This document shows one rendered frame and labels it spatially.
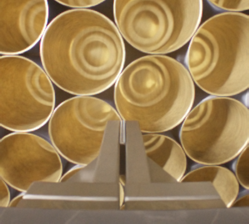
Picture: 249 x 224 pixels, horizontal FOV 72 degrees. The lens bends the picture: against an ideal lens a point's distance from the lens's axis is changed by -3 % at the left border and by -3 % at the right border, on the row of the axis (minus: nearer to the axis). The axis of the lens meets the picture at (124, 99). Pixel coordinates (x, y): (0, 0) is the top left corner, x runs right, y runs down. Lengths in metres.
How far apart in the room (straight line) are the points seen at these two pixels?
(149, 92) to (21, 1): 0.18
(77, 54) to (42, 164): 0.14
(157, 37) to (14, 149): 0.21
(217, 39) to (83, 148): 0.20
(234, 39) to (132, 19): 0.11
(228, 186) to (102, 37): 0.22
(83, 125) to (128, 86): 0.08
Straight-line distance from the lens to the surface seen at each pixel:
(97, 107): 0.23
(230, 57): 0.23
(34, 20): 0.25
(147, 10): 0.23
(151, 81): 0.23
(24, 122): 0.20
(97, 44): 0.22
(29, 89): 0.26
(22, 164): 0.25
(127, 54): 0.23
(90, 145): 0.21
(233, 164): 0.22
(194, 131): 0.26
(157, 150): 0.26
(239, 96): 0.20
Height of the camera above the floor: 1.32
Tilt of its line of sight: 77 degrees down
